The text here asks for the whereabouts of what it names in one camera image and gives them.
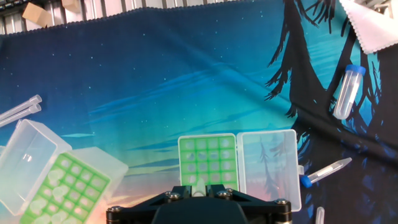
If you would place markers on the clear box green tip rack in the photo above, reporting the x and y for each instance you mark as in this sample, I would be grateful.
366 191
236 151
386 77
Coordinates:
25 161
270 168

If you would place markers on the printed sunset landscape cloth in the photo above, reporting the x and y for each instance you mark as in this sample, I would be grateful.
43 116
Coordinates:
171 77

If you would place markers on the slim blue-capped conical tube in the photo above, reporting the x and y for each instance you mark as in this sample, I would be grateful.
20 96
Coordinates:
326 171

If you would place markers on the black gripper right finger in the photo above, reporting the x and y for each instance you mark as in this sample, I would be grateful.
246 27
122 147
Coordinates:
264 211

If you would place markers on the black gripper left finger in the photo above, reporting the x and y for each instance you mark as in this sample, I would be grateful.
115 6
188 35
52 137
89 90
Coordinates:
140 211

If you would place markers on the large blue-capped centrifuge tube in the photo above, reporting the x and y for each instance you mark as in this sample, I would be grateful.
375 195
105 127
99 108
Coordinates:
348 93

